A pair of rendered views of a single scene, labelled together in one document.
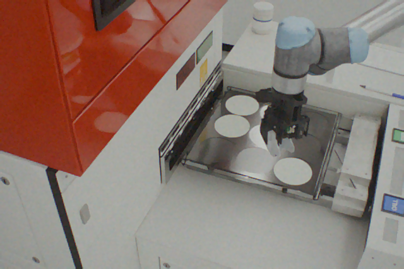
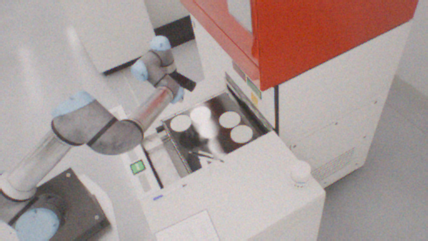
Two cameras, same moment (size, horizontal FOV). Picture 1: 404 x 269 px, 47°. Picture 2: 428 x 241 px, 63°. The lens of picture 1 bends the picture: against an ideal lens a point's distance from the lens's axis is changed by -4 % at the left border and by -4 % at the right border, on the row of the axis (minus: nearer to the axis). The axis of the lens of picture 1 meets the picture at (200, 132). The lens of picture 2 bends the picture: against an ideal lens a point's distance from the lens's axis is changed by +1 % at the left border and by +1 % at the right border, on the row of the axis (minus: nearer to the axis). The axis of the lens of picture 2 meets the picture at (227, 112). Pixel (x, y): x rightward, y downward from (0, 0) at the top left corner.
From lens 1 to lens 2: 2.04 m
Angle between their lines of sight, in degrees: 83
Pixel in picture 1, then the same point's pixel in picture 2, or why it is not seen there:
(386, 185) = not seen: hidden behind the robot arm
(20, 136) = not seen: outside the picture
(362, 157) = (160, 163)
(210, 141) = (227, 105)
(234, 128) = (226, 119)
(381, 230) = (119, 114)
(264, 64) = (252, 150)
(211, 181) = not seen: hidden behind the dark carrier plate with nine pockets
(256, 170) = (195, 110)
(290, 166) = (184, 123)
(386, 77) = (177, 212)
